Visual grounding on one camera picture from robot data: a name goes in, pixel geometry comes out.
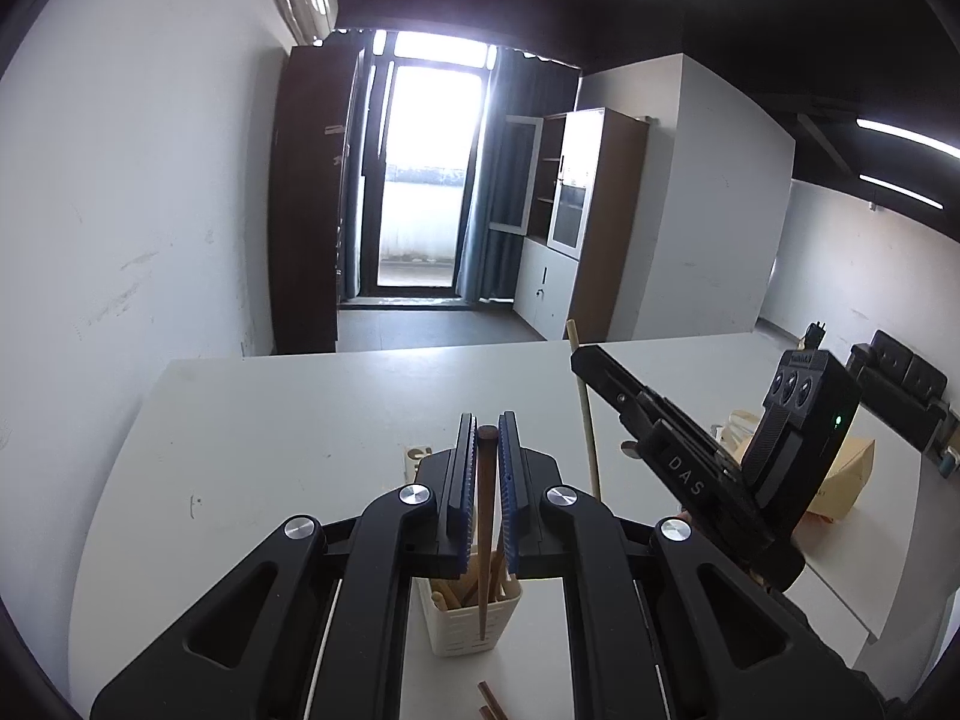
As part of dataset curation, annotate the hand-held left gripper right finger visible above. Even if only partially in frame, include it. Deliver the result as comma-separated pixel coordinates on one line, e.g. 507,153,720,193
497,411,890,720

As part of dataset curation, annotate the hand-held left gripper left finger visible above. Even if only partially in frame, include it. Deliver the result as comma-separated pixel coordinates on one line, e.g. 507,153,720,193
90,411,481,720

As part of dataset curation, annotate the light bamboo chopstick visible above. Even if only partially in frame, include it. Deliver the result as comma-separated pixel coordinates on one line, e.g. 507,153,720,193
566,319,605,502

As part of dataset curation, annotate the bunch of wooden chopsticks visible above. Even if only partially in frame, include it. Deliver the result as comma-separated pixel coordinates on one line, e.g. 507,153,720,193
433,551,520,610

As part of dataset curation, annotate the cream plastic utensil holder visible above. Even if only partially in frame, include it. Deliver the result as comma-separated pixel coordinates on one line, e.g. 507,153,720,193
403,446,524,659

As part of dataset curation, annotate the white plastic bag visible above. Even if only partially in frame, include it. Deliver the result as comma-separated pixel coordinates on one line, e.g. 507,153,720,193
712,409,766,466

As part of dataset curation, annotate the brown cabinet with glass doors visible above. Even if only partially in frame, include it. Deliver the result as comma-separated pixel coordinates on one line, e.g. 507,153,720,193
514,106,650,342

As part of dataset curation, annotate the tan paper package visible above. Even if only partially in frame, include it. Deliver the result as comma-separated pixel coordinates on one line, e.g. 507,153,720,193
806,435,877,520

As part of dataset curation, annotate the dark curtain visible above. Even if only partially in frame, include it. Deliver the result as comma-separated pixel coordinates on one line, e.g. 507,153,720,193
341,30,392,293
456,49,582,301

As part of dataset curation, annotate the white framed glass door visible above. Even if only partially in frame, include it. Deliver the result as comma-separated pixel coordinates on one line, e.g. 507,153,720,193
486,114,544,235

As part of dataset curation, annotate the black sofa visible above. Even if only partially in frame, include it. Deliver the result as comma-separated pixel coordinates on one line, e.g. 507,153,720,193
846,330,953,458

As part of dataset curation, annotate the glass balcony door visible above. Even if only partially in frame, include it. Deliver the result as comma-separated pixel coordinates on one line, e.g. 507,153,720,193
360,52,496,301

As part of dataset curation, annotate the tall dark brown cabinet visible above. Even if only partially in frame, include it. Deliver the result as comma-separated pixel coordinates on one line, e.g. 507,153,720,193
268,45,361,356

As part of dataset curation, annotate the ceiling light strip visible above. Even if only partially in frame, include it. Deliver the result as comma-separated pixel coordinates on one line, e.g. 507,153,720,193
856,118,960,151
859,174,944,209

